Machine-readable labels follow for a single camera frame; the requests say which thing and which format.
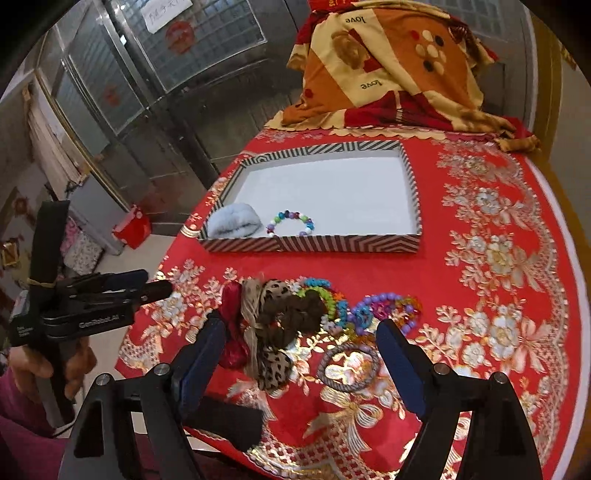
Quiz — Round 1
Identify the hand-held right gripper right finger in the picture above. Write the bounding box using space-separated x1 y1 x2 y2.
375 318 543 480

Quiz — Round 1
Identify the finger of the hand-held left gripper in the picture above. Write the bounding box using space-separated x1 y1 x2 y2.
99 270 149 296
133 279 174 308

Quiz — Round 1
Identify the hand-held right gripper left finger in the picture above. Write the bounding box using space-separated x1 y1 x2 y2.
58 310 265 480

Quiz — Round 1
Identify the translucent multicolour bead bracelet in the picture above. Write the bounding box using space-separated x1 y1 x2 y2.
392 295 424 335

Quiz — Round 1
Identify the red satin bow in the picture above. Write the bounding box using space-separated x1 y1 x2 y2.
217 281 254 370

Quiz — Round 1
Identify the purple bead bracelet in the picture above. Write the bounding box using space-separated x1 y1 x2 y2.
353 291 400 330

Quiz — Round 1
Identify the grey braided hair tie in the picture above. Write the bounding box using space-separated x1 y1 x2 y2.
316 344 382 393

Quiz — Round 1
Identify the dark brown scrunchie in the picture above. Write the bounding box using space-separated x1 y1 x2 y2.
256 288 326 347

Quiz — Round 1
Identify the leopard print bow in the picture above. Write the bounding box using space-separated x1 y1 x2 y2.
256 279 297 394

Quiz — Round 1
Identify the striped tray box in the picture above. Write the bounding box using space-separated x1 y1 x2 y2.
198 141 423 254

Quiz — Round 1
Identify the person's left forearm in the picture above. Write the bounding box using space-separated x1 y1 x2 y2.
0 369 72 480

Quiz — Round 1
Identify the person's left hand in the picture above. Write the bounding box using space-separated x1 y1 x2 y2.
0 339 98 401

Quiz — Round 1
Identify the red box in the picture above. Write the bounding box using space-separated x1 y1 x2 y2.
113 205 153 250

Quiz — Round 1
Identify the floral patterned fabric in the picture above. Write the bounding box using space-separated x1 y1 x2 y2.
62 217 105 274

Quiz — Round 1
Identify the red floral tablecloth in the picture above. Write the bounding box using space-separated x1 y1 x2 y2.
113 127 583 480

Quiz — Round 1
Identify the fluffy pale blue scrunchie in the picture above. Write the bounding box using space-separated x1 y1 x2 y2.
206 203 263 239

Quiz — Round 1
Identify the stack of pale boards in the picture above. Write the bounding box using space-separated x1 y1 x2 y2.
23 78 93 185

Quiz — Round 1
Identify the metal glass door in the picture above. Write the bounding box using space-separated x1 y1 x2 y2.
34 0 298 217

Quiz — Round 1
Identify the large red door sticker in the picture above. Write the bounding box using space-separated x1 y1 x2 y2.
165 21 197 55

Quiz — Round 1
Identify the white paper sign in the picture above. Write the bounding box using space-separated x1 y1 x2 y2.
139 0 195 33

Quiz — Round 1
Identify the printed blanket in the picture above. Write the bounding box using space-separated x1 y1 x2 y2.
265 0 543 153

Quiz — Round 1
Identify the green turquoise bead bracelet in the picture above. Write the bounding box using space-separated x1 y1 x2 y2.
298 286 352 334

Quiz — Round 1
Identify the pastel beaded bracelet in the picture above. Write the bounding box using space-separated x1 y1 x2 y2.
265 210 315 238

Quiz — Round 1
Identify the yellow wooden door frame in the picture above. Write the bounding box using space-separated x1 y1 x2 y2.
526 9 570 158

